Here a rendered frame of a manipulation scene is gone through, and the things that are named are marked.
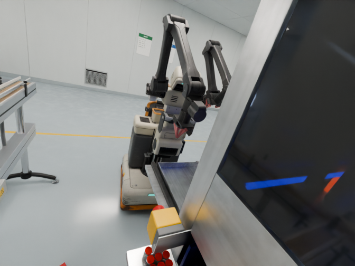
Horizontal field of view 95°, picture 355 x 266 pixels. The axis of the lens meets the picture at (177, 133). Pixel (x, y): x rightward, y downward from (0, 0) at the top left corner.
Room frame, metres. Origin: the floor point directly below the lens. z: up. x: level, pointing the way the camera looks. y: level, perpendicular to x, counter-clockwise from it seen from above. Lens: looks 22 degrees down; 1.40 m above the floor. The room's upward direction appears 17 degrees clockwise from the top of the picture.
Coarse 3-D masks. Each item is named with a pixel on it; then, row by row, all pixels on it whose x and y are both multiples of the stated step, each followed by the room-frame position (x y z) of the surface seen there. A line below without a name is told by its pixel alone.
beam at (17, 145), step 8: (32, 128) 1.23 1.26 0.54; (16, 136) 1.05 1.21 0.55; (24, 136) 1.07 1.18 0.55; (32, 136) 1.21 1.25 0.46; (8, 144) 0.94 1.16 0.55; (16, 144) 0.96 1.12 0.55; (24, 144) 1.05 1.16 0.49; (0, 152) 0.84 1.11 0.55; (8, 152) 0.86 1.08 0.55; (16, 152) 0.92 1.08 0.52; (0, 160) 0.78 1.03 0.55; (8, 160) 0.81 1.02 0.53; (16, 160) 0.90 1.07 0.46; (0, 168) 0.72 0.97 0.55; (8, 168) 0.80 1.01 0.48; (0, 176) 0.70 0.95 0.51
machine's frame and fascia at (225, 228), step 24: (216, 192) 0.29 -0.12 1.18; (216, 216) 0.27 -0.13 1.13; (240, 216) 0.23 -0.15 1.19; (216, 240) 0.24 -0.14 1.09; (240, 240) 0.21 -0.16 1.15; (264, 240) 0.19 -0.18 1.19; (216, 264) 0.22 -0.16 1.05; (240, 264) 0.19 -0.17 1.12; (264, 264) 0.17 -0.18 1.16; (288, 264) 0.15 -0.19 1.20
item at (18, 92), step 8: (0, 80) 1.03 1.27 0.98; (16, 80) 1.18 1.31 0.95; (24, 80) 1.19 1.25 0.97; (0, 88) 0.95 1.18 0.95; (8, 88) 1.05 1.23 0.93; (16, 88) 1.03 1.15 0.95; (24, 88) 1.09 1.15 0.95; (32, 88) 1.24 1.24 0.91; (0, 96) 0.83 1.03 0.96; (8, 96) 0.93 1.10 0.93; (16, 96) 0.96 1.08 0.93; (24, 96) 1.08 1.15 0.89; (32, 96) 1.22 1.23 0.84; (0, 104) 0.79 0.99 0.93; (8, 104) 0.86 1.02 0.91; (16, 104) 0.95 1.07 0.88; (0, 112) 0.76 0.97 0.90; (8, 112) 0.85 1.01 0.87; (0, 120) 0.75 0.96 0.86
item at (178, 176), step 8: (160, 168) 0.68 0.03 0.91; (168, 168) 0.74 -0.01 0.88; (176, 168) 0.76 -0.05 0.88; (184, 168) 0.78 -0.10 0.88; (192, 168) 0.81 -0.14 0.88; (168, 176) 0.67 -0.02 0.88; (176, 176) 0.69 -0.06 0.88; (184, 176) 0.71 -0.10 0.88; (192, 176) 0.73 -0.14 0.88; (168, 184) 0.58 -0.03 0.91; (176, 184) 0.63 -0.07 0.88; (184, 184) 0.65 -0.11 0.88; (176, 192) 0.58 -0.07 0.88; (184, 192) 0.60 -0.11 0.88; (176, 200) 0.54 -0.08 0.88; (176, 208) 0.48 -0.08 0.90
